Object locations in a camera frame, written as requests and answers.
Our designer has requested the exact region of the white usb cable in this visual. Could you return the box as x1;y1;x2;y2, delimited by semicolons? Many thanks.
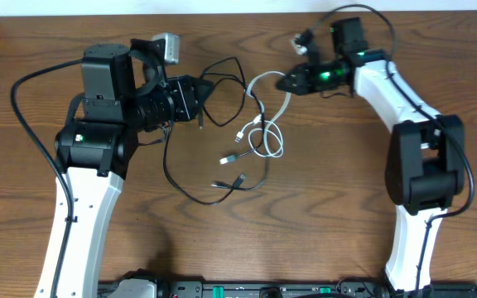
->
234;70;292;159

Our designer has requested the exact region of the thin black cable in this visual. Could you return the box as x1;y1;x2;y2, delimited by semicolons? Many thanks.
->
162;119;271;206

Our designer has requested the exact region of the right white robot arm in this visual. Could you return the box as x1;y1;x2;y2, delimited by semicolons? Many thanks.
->
276;17;472;297

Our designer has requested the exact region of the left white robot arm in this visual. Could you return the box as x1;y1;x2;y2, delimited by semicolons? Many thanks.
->
35;38;211;297

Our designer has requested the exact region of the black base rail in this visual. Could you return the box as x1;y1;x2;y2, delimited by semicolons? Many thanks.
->
96;279;477;298

